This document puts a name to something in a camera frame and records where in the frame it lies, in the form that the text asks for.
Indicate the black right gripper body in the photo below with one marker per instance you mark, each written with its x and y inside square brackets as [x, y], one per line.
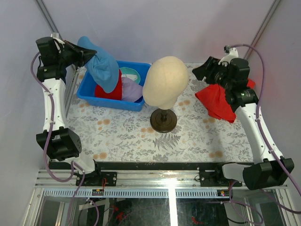
[220, 75]

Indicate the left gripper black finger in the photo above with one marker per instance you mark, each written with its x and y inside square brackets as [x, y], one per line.
[84, 52]
[81, 61]

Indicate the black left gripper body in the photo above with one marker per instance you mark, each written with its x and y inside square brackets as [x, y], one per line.
[62, 58]

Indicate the blue bucket hat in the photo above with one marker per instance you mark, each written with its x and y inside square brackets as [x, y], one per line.
[102, 66]

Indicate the mannequin head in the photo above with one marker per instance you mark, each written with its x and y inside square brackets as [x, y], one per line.
[166, 80]

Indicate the red bucket hat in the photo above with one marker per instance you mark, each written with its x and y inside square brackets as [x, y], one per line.
[116, 94]

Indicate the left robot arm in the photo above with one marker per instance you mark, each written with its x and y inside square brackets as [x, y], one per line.
[57, 140]

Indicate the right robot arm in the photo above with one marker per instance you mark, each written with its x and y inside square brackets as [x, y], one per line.
[269, 167]

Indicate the red cloth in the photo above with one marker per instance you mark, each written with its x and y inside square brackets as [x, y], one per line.
[213, 99]

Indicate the teal and white hat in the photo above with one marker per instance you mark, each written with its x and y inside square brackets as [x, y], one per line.
[129, 74]

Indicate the lavender hat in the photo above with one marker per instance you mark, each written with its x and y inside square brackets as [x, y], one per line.
[131, 91]

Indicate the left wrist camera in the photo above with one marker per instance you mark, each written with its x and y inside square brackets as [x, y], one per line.
[59, 43]

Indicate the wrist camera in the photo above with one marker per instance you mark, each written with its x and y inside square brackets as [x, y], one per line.
[231, 53]
[59, 43]

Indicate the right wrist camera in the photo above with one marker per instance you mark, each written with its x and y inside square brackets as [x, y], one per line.
[231, 53]

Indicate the aluminium rail frame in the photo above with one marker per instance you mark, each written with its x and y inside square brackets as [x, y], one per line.
[154, 194]

